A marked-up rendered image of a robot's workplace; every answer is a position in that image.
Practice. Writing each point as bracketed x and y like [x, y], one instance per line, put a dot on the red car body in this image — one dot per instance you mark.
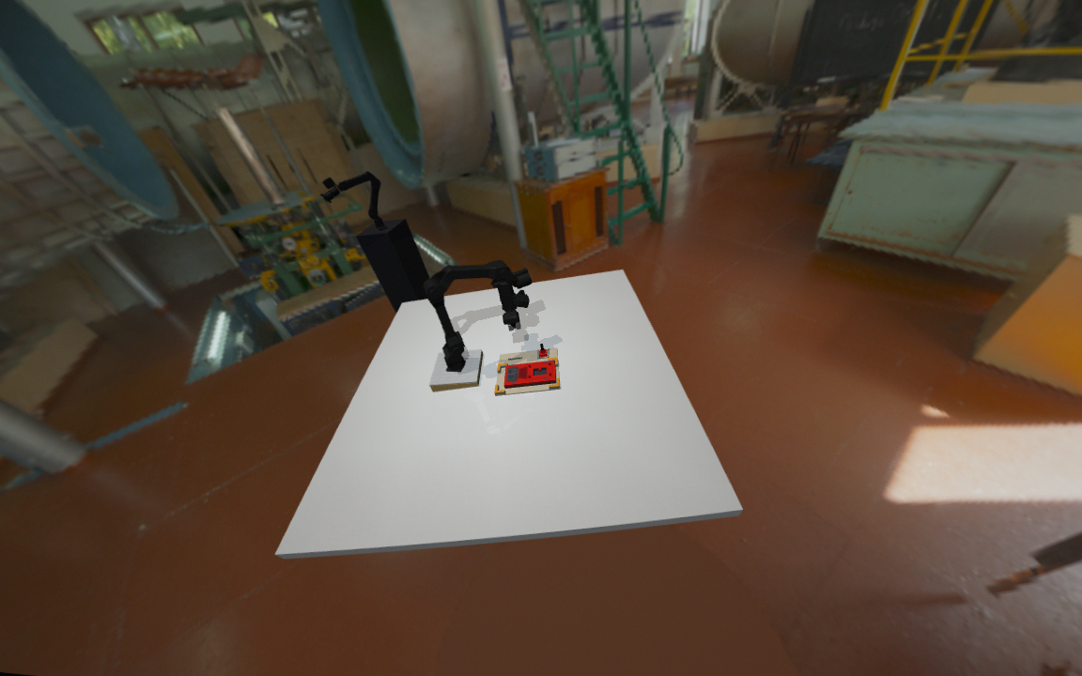
[529, 374]

